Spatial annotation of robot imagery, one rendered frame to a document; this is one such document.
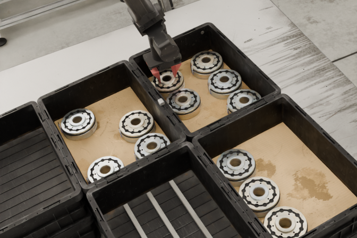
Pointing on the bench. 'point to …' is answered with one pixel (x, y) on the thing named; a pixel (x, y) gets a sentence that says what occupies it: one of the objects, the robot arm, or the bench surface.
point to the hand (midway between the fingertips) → (166, 77)
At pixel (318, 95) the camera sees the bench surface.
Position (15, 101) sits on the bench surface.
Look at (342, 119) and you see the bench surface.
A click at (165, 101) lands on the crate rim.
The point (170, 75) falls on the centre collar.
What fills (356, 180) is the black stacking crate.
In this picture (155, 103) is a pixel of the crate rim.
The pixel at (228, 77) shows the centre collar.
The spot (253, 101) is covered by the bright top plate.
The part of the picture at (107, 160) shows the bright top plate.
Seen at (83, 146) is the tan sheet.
